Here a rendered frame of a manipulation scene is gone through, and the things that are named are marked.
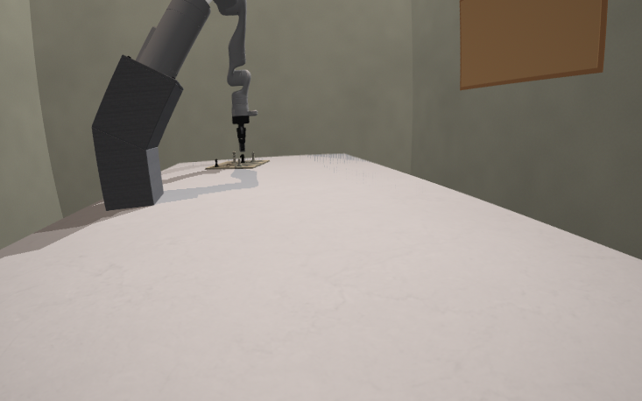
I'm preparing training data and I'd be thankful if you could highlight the black and tan chessboard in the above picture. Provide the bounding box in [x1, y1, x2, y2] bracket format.
[205, 160, 270, 169]

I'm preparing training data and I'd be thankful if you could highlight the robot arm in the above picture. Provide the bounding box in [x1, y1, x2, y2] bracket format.
[136, 0, 258, 116]

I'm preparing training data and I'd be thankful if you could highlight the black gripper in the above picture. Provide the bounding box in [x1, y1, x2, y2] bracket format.
[232, 116, 250, 152]

